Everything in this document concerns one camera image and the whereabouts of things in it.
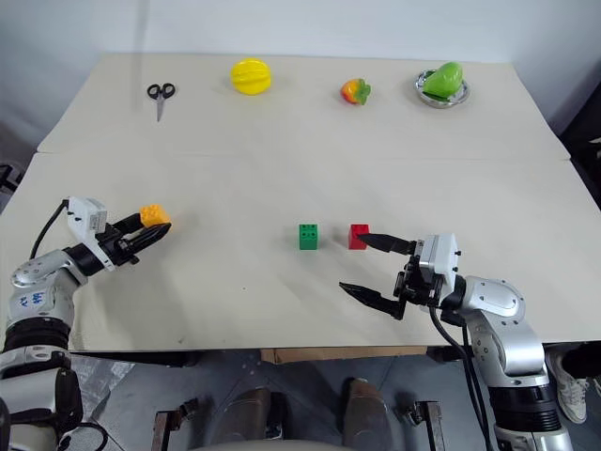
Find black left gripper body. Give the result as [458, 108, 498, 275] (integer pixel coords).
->
[96, 222, 141, 270]

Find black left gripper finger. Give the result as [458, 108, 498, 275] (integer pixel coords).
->
[108, 211, 144, 233]
[122, 224, 174, 253]

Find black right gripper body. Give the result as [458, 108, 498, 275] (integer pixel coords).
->
[394, 254, 443, 309]

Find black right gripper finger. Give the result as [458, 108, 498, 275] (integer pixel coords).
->
[358, 232, 419, 257]
[338, 281, 408, 322]

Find orange toy brick cube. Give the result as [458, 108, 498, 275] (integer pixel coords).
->
[139, 202, 172, 229]

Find red toy brick cube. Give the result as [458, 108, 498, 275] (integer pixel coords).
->
[347, 223, 372, 251]

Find brown cardboard piece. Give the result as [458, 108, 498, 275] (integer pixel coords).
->
[259, 347, 429, 365]

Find green toy brick cube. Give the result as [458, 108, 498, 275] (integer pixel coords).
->
[298, 223, 323, 252]

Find dark rounded brown shape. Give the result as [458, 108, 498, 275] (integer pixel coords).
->
[223, 385, 274, 447]
[344, 377, 394, 451]

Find black equipment beside table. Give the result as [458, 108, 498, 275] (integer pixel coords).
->
[0, 161, 23, 194]

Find silver metal dish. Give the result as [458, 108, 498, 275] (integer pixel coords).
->
[413, 69, 472, 111]

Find red orange toy strawberry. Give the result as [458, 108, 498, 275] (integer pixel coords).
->
[339, 77, 373, 107]

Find green toy pepper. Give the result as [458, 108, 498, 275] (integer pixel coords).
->
[422, 61, 467, 98]

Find dark trouser leg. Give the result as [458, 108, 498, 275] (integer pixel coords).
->
[547, 339, 601, 380]

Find yellow toy starfruit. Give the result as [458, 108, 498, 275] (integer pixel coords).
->
[229, 56, 275, 98]

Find white sneaker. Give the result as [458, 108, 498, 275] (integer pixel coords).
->
[546, 349, 591, 425]

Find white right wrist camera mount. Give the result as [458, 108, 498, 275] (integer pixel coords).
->
[414, 231, 461, 309]

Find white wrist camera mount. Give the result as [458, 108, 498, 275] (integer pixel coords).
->
[414, 231, 461, 309]
[65, 196, 116, 272]

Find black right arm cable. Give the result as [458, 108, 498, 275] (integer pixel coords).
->
[428, 303, 495, 451]

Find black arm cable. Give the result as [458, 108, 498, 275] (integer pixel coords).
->
[428, 303, 495, 451]
[28, 198, 72, 260]

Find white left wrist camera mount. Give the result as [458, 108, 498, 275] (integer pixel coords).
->
[65, 196, 116, 272]

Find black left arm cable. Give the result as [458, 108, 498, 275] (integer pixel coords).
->
[28, 198, 72, 260]

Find black handled scissors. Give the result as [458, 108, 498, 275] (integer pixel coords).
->
[146, 82, 177, 123]

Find dark metal bracket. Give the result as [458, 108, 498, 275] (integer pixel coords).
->
[153, 397, 199, 451]
[397, 397, 445, 451]

